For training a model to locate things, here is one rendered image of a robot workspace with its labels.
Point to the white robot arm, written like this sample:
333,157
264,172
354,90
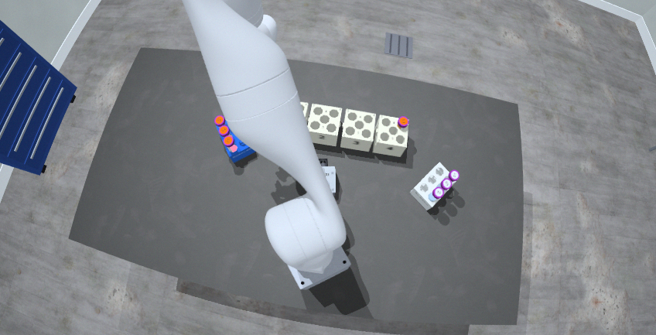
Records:
258,97

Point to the blue tube rack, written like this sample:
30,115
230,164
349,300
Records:
241,151

